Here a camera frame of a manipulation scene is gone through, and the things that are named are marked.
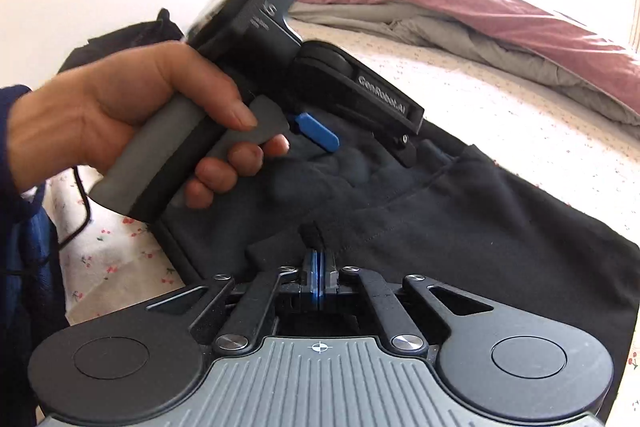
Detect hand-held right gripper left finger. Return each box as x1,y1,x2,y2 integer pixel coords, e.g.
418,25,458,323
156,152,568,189
145,249,319,355

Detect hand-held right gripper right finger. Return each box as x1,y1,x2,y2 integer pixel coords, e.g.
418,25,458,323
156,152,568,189
317,249,502,354

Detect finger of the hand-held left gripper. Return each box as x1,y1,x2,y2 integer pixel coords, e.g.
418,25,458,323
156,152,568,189
294,113,342,154
392,133,418,168

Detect black pants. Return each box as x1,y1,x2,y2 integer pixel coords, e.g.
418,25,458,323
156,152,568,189
154,106,640,413

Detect person's left hand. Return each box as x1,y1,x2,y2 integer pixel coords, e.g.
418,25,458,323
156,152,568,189
9,40,292,210

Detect cherry print bed sheet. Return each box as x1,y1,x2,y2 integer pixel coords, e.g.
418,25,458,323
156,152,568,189
42,16,640,388

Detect pile of black clothes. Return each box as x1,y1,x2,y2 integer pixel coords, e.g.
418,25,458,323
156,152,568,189
56,8,189,74

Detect pink and grey duvet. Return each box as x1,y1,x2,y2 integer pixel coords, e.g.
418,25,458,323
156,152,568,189
287,0,640,128

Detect person's dark blue clothing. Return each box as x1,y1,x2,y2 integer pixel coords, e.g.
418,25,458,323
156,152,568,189
0,187,68,427

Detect black cable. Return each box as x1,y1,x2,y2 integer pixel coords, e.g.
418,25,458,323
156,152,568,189
15,164,95,278

